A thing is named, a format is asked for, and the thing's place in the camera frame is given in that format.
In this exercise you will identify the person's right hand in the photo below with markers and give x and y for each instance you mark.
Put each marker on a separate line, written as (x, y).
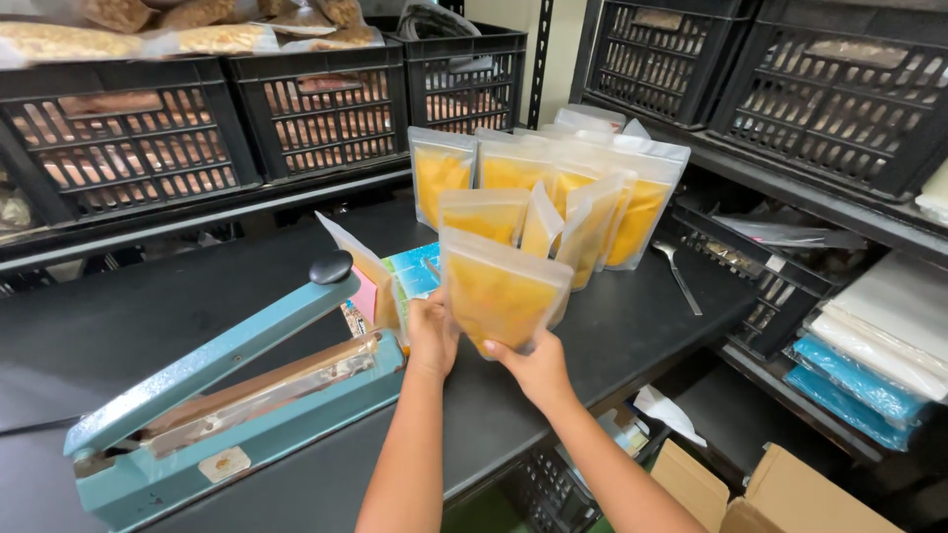
(542, 374)

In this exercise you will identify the person's left hand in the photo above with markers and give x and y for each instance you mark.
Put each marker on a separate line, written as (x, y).
(433, 340)

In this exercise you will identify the person's left fingers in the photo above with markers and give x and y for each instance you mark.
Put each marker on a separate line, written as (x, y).
(429, 302)

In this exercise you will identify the clear pouch of yellow powder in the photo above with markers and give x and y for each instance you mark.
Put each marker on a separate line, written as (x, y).
(500, 296)

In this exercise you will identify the blue printed paper sheet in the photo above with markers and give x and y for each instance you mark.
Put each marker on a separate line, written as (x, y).
(416, 270)

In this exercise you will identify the group of yellow powder pouches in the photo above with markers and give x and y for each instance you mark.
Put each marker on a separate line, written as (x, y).
(518, 174)

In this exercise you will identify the blue impulse heat sealer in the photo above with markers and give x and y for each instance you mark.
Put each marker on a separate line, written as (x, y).
(244, 414)

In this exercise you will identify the small black crate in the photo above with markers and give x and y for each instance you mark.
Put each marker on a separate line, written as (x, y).
(552, 492)

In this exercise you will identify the metal spoon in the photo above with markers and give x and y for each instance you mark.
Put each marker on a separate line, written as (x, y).
(678, 277)

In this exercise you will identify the black metal shelf rack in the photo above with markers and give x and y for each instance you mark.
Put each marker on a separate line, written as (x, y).
(778, 178)
(192, 215)

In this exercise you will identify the crumpled white paper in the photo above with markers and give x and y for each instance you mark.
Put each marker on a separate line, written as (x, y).
(666, 414)

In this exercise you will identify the clear plastic bag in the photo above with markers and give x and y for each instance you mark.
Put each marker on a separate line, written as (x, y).
(433, 18)

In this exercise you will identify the black crate with plastic bags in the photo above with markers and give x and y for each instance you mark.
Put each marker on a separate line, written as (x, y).
(770, 289)

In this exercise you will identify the heap of brown food bags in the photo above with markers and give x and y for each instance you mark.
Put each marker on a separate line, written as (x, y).
(185, 33)

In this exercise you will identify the brown cardboard box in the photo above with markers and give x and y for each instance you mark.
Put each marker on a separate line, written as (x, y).
(785, 496)

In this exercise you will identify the stack of white and blue packets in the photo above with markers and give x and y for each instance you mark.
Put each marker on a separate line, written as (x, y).
(874, 348)

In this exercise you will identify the white plastic bag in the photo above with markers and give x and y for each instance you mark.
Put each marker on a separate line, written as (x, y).
(935, 192)

